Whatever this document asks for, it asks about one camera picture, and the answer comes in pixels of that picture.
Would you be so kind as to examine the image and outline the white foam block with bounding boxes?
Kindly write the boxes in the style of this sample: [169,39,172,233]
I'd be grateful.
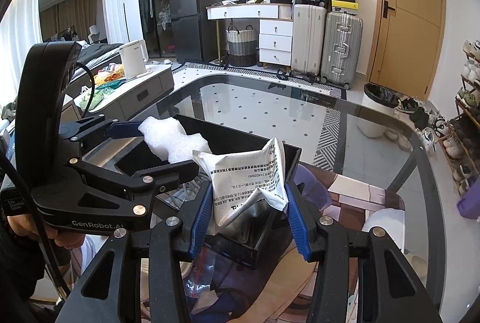
[138,116,211,164]

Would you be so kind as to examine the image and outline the white printed pouch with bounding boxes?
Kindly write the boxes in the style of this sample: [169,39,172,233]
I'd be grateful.
[193,137,289,235]

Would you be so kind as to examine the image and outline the white rope bag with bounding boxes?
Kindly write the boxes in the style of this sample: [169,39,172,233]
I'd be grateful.
[180,246,216,299]

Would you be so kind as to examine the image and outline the person left hand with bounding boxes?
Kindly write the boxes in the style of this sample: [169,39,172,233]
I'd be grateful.
[6,213,87,249]

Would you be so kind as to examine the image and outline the grey side cabinet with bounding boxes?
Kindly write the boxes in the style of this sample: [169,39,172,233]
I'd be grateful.
[59,61,176,123]

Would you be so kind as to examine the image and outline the anime printed table mat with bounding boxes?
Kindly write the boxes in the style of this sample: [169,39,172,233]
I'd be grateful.
[138,163,408,323]

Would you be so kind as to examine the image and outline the white electric kettle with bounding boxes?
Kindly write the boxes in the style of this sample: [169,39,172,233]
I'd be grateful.
[119,39,149,79]

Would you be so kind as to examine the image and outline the purple bag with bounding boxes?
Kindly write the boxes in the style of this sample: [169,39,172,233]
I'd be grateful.
[456,179,480,220]

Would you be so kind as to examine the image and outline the white trash bin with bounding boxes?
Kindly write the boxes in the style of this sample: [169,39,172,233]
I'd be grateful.
[357,83,399,139]

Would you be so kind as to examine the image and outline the woven laundry basket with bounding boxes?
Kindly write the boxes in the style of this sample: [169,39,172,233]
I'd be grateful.
[226,24,258,67]

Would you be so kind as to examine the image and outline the black refrigerator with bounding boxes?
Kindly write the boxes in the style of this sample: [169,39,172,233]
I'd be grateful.
[169,0,222,63]

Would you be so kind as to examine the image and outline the shoe rack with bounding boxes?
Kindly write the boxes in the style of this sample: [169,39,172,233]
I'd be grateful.
[442,40,479,196]

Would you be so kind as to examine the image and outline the silver suitcase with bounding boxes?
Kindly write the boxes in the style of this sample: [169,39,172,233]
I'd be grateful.
[320,11,363,89]

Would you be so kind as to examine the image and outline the white drawer desk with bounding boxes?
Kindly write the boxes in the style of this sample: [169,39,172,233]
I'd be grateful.
[207,3,293,67]

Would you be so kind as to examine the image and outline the wooden door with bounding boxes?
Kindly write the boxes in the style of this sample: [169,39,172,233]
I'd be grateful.
[368,0,446,101]

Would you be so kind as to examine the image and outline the white suitcase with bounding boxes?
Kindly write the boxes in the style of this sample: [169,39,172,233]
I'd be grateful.
[291,4,327,76]

